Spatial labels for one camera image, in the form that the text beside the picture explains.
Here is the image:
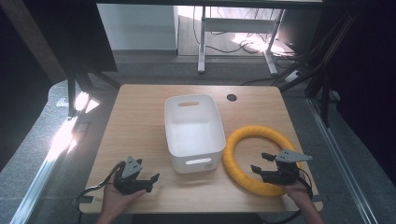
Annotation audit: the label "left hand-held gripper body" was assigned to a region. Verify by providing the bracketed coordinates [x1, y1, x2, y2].
[112, 156, 154, 196]

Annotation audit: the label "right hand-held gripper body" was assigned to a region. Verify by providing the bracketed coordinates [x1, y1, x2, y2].
[261, 148, 314, 187]

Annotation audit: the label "yellow ring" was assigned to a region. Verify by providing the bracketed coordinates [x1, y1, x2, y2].
[221, 125, 303, 198]

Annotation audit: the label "person's right hand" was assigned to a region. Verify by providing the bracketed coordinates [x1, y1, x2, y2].
[280, 173, 313, 206]

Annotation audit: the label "person's left hand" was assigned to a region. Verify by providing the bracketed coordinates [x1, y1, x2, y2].
[100, 181, 148, 217]

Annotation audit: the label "white plastic basket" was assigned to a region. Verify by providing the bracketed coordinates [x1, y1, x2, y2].
[163, 94, 227, 175]

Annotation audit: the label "white power strip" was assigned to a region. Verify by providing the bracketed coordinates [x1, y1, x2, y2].
[283, 69, 304, 84]

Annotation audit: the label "black metal stand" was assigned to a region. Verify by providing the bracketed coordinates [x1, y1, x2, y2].
[272, 8, 362, 127]

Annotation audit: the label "white panel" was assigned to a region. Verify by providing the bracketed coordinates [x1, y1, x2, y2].
[96, 3, 179, 51]

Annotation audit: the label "black board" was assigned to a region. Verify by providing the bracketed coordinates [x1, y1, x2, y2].
[21, 0, 119, 75]

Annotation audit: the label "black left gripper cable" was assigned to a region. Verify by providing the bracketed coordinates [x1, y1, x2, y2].
[77, 161, 125, 200]

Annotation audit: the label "aluminium floor rail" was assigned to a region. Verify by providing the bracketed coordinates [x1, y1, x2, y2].
[8, 115, 80, 224]
[305, 98, 379, 224]

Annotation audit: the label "black floor cables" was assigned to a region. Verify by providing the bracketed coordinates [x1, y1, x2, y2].
[191, 6, 300, 63]

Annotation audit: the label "white metal desk frame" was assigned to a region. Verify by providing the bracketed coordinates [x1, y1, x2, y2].
[197, 6, 286, 77]

